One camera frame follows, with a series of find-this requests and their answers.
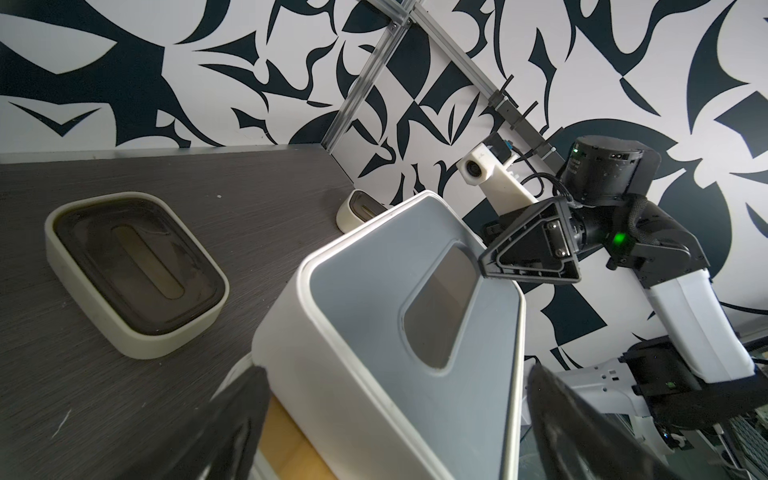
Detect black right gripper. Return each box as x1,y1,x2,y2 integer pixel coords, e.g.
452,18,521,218
478,135,709,288

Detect cream box dark clear lid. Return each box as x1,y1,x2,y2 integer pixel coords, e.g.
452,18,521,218
44,191,230,360

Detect cream box dark lid right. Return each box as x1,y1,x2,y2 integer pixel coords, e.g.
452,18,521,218
335,189,387,234

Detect white box bamboo lid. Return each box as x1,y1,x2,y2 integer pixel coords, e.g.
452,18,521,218
209,353,337,480

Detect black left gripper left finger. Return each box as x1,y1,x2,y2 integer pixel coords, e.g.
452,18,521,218
118,366,271,479

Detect black wall hook rack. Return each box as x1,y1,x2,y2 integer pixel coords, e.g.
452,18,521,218
488,74,566,172

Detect white box grey lid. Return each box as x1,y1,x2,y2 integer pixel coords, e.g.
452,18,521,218
251,191,526,479

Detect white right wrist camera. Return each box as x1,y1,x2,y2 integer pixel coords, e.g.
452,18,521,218
458,143,538,216

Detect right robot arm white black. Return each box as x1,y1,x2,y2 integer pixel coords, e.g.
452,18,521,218
459,134,767,455

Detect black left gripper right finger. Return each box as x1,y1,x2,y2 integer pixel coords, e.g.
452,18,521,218
526,365,679,480

